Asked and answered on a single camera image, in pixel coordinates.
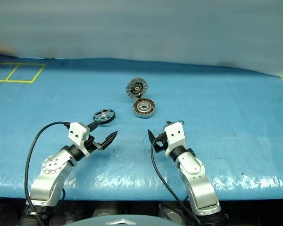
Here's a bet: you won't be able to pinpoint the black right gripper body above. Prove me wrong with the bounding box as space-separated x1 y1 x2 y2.
154 132 168 153

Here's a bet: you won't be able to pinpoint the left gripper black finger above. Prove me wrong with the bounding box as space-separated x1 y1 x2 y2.
86 120 109 131
95 130 119 151

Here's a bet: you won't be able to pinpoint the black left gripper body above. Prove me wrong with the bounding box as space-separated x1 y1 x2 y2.
84 134 102 153

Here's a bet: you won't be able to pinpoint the silver motor housing copper coils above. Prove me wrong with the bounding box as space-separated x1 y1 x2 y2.
133 97 156 119

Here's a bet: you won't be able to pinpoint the round motor rotor disc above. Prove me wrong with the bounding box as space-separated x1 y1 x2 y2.
126 76 149 99

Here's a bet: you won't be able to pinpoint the blue plastic table cover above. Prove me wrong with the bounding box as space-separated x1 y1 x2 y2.
0 55 283 202

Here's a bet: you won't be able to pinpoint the dark rounded shape grey disc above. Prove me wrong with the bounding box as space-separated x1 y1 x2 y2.
91 203 125 218
158 202 188 223

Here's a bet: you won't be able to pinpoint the grey robot torso with emblem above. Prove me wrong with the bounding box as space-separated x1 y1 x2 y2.
69 213 172 226

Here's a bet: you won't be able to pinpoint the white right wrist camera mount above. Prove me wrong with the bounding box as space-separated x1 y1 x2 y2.
163 122 187 157

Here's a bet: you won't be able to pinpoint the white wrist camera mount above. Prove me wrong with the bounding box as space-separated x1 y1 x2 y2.
163 122 187 157
67 121 90 156

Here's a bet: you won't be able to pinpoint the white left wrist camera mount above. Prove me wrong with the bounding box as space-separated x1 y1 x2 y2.
67 121 90 156

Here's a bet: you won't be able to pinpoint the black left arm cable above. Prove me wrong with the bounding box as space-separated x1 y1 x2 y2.
24 121 71 226

